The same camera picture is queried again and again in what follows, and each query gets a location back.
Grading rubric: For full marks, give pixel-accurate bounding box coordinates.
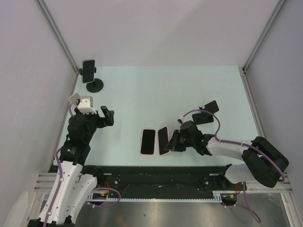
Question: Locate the purple cable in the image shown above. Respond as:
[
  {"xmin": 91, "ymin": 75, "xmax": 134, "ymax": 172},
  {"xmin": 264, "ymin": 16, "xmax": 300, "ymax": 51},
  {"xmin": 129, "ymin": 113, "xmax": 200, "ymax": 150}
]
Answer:
[
  {"xmin": 42, "ymin": 104, "xmax": 122, "ymax": 227},
  {"xmin": 177, "ymin": 110, "xmax": 288, "ymax": 224}
]

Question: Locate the black round-base phone stand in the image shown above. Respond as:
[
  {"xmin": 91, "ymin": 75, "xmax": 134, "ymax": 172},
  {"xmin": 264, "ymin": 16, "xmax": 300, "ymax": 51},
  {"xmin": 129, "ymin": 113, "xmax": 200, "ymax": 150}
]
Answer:
[{"xmin": 79, "ymin": 67, "xmax": 104, "ymax": 93}]

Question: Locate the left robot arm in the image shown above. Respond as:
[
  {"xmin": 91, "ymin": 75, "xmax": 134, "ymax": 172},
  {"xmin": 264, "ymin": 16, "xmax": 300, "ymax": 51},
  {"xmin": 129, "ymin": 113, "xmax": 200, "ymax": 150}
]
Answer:
[{"xmin": 28, "ymin": 106, "xmax": 115, "ymax": 227}]

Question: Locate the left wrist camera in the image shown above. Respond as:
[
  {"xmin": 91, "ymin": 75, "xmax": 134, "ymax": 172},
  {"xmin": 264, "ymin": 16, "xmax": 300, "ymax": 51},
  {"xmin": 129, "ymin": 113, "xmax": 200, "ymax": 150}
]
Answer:
[{"xmin": 77, "ymin": 96, "xmax": 97, "ymax": 114}]

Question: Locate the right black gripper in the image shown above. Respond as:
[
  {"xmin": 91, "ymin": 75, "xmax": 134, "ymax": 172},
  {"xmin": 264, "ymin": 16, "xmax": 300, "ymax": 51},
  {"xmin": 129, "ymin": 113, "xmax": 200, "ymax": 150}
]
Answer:
[{"xmin": 165, "ymin": 130, "xmax": 195, "ymax": 152}]

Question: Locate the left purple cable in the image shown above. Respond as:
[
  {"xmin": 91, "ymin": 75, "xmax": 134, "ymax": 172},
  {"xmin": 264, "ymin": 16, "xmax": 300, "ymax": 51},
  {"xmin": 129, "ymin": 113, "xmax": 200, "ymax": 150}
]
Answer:
[{"xmin": 42, "ymin": 104, "xmax": 122, "ymax": 227}]

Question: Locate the pink case phone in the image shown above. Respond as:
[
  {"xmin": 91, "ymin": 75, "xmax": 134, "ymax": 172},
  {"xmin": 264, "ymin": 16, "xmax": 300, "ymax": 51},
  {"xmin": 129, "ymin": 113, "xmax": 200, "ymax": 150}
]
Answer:
[
  {"xmin": 158, "ymin": 126, "xmax": 170, "ymax": 156},
  {"xmin": 140, "ymin": 129, "xmax": 156, "ymax": 155}
]

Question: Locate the grey case phone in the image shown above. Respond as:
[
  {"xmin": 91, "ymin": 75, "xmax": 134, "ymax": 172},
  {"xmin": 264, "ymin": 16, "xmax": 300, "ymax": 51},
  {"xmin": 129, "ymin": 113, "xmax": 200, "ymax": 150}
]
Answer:
[{"xmin": 82, "ymin": 59, "xmax": 95, "ymax": 83}]

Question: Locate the white cable duct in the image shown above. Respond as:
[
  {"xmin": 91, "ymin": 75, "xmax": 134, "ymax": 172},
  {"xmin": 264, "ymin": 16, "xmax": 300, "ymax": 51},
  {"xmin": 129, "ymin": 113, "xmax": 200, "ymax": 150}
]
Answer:
[{"xmin": 87, "ymin": 190, "xmax": 232, "ymax": 204}]

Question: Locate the white phone stand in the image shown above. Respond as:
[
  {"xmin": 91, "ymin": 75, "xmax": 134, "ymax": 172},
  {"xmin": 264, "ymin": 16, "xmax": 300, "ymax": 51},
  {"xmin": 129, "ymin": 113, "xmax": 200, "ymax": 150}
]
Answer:
[{"xmin": 68, "ymin": 93, "xmax": 81, "ymax": 107}]

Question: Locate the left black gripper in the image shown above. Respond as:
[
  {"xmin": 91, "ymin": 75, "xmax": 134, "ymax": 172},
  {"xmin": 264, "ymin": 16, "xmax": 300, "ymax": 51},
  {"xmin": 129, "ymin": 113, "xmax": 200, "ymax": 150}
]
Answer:
[{"xmin": 74, "ymin": 105, "xmax": 113, "ymax": 142}]

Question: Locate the black square-base phone stand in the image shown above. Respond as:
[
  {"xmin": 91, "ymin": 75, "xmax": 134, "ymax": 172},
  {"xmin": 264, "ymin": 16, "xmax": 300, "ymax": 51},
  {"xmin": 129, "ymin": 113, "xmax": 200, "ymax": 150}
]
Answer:
[{"xmin": 192, "ymin": 100, "xmax": 219, "ymax": 125}]

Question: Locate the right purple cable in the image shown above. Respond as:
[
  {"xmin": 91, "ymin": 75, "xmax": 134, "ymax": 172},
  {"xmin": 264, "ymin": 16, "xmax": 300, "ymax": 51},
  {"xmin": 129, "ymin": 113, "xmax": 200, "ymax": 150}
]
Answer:
[{"xmin": 177, "ymin": 110, "xmax": 288, "ymax": 224}]

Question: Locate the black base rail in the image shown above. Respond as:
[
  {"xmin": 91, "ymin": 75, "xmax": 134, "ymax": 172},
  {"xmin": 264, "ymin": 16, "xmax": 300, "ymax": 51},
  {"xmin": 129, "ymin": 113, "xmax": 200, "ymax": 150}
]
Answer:
[{"xmin": 48, "ymin": 165, "xmax": 248, "ymax": 199}]

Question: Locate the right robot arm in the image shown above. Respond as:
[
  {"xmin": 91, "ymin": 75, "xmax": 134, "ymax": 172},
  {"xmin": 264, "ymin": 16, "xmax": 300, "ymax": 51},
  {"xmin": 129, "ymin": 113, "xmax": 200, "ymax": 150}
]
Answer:
[{"xmin": 164, "ymin": 121, "xmax": 289, "ymax": 190}]

